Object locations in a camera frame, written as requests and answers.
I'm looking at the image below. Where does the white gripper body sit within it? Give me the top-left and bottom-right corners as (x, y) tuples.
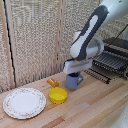
(62, 58), (93, 75)

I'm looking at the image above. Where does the blue cup with handle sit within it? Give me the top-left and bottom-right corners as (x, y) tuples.
(65, 72), (85, 90)

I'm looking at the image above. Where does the small orange bread piece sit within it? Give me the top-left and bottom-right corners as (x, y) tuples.
(46, 78), (60, 88)

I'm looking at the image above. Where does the black dish drying rack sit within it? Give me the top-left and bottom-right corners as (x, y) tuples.
(83, 50), (128, 85)

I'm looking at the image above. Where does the yellow plastic bowl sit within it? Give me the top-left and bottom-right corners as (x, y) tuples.
(48, 87), (69, 105)

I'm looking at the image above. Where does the black toaster oven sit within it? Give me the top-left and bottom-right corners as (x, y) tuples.
(101, 37), (128, 57)

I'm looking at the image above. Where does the white floral rimmed plate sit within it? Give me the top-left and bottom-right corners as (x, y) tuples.
(2, 87), (47, 120)

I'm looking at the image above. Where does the black cable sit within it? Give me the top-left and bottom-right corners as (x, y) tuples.
(113, 25), (128, 44)

